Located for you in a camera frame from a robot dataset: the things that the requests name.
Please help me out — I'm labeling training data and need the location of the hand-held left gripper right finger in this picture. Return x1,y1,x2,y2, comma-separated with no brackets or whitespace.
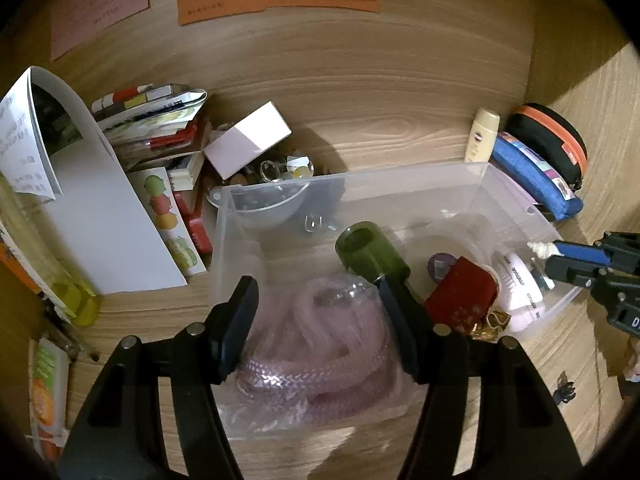
377,272,586,480

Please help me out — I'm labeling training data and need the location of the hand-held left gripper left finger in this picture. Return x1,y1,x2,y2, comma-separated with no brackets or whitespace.
57,275,261,480

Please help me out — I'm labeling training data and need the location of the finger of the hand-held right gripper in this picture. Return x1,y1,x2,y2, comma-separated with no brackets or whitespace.
552,240,612,267
542,256,609,290

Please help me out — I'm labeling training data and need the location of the white pink tube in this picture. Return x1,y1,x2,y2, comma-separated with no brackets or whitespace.
487,250,556,333

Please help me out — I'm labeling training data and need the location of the red pouch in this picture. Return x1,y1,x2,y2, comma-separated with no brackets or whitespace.
424,256,498,336

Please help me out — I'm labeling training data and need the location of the clear plastic jar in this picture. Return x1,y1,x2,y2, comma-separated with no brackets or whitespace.
415,225,496,283

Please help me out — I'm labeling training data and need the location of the green glass spray bottle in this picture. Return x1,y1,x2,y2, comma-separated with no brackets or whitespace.
335,221,412,285

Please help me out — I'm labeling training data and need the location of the pink rope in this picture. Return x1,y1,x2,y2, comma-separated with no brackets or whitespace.
220,275,416,436

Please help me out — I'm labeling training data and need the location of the clear plastic storage bin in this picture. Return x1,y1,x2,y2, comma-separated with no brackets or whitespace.
207,160,586,443

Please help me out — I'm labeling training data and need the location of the blue zip pouch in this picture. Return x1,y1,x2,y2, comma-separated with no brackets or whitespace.
489,132,585,222

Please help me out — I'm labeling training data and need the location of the clear bowl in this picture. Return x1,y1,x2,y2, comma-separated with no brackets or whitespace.
209,180,312,231

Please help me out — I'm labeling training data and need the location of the red box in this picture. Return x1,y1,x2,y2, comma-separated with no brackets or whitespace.
172,150,217,257

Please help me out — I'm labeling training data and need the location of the black hair claw clip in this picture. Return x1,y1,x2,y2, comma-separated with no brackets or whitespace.
554,372,576,406

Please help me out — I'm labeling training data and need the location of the black case with orange zip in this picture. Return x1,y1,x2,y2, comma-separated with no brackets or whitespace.
507,103,588,191

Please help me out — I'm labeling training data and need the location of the fruit print box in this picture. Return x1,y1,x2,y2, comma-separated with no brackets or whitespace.
127,167,208,277

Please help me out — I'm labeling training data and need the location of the cream tube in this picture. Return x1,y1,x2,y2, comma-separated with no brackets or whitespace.
464,108,501,163

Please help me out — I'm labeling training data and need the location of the yellow green bottle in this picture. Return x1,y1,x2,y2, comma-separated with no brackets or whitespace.
0,170,102,327

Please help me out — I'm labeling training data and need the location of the small glass jar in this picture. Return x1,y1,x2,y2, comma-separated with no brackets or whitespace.
259,155,316,183

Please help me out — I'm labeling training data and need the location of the white curved paper sheet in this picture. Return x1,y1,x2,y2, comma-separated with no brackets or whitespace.
27,65,191,296

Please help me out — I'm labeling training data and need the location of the small white box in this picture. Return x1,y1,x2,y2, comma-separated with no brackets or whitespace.
203,101,292,181

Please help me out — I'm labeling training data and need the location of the orange fruit packet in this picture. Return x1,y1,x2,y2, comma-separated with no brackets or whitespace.
29,337,70,461

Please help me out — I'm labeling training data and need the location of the stack of colourful packets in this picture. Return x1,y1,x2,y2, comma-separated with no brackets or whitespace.
92,84,208,161

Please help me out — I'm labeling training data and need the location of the handwritten paper sheet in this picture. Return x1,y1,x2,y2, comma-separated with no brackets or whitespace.
0,67,63,202

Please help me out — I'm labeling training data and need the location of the pink paper note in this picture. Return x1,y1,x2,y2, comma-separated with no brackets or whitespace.
50,0,151,61

